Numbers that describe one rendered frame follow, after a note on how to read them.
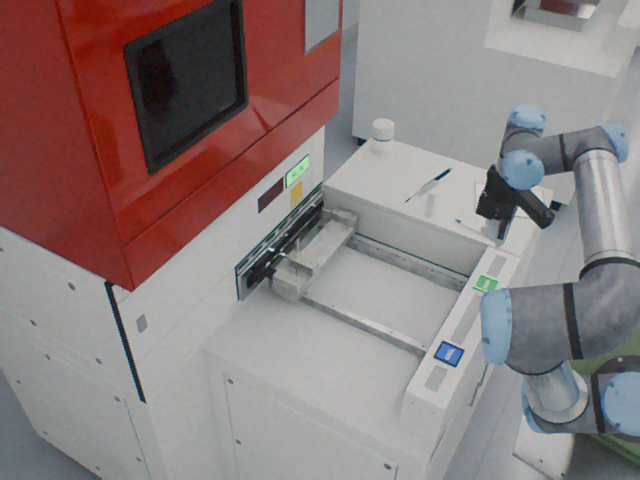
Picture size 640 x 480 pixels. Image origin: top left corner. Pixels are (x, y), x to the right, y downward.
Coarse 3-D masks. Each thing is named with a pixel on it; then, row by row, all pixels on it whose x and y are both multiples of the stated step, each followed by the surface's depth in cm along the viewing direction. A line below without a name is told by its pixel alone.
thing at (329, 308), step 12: (300, 300) 169; (312, 300) 166; (324, 300) 166; (324, 312) 166; (336, 312) 163; (348, 312) 162; (360, 324) 161; (372, 324) 159; (384, 336) 158; (396, 336) 157; (408, 348) 156; (420, 348) 154
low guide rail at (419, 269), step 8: (320, 224) 190; (352, 240) 184; (360, 240) 184; (352, 248) 186; (360, 248) 184; (368, 248) 182; (376, 248) 182; (376, 256) 182; (384, 256) 180; (392, 256) 179; (400, 256) 179; (392, 264) 181; (400, 264) 179; (408, 264) 177; (416, 264) 177; (416, 272) 177; (424, 272) 176; (432, 272) 175; (440, 272) 175; (432, 280) 176; (440, 280) 174; (448, 280) 173; (456, 280) 172; (456, 288) 173
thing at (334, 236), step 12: (324, 228) 184; (336, 228) 184; (348, 228) 184; (324, 240) 180; (336, 240) 180; (348, 240) 183; (312, 252) 176; (324, 252) 176; (336, 252) 178; (324, 264) 173; (300, 276) 168; (312, 276) 168; (276, 288) 165
